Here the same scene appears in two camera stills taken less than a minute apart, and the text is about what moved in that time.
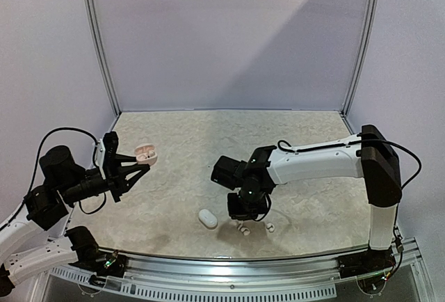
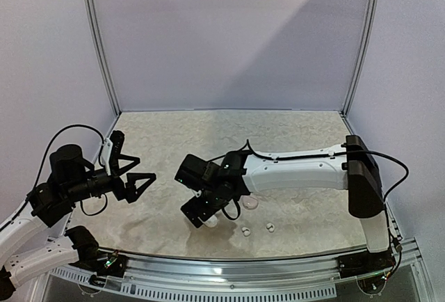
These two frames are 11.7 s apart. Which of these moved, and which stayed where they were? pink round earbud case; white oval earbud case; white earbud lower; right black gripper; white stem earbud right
Moved: pink round earbud case; right black gripper
Stayed: white oval earbud case; white stem earbud right; white earbud lower
